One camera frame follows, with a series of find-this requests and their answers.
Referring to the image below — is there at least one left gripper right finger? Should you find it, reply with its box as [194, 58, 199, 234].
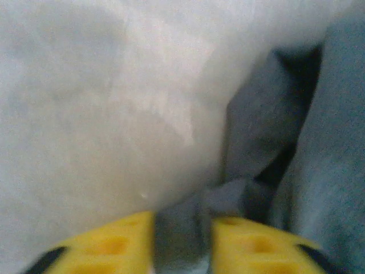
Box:
[209, 215, 337, 274]

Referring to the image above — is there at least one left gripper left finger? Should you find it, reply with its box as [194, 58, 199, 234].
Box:
[19, 211, 156, 274]

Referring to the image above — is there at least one grey t-shirt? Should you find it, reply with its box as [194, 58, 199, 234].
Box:
[153, 17, 365, 274]

